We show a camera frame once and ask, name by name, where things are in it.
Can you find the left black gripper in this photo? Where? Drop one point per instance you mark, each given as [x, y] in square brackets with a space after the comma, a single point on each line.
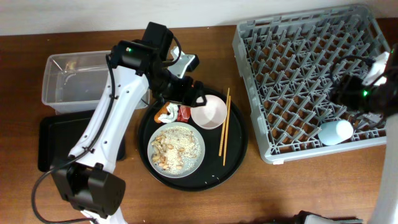
[185, 94]

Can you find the wooden chopstick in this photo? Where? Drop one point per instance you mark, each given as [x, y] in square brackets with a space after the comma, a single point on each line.
[226, 130]
[224, 125]

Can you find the white pink bowl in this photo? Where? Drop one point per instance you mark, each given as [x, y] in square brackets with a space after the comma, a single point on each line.
[212, 115]

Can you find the red snack wrapper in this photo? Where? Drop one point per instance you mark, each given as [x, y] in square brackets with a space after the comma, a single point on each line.
[184, 113]

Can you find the white tissue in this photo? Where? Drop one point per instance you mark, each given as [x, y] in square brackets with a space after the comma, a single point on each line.
[172, 116]

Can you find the orange sausage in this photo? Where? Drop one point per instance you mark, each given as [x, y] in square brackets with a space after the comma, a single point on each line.
[160, 112]

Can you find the peanuts and rice scraps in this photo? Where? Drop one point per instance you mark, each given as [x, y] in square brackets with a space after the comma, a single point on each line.
[174, 149]

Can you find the grey plate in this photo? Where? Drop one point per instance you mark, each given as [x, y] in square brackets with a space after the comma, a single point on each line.
[192, 161]

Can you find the light blue cup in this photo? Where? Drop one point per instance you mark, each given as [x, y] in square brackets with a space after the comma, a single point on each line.
[335, 132]

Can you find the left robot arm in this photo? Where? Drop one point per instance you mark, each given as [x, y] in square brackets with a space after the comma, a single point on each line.
[86, 179]

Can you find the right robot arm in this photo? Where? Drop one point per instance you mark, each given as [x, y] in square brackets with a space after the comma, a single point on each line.
[377, 94]

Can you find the grey dishwasher rack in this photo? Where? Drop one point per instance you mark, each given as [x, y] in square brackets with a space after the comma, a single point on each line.
[289, 62]

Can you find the round black tray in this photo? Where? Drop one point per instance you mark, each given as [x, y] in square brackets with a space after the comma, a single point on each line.
[215, 169]

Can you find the clear plastic bin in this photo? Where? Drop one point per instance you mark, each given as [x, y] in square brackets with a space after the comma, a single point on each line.
[75, 82]

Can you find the black rectangular tray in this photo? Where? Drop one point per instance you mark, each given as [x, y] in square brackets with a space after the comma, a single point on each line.
[58, 135]

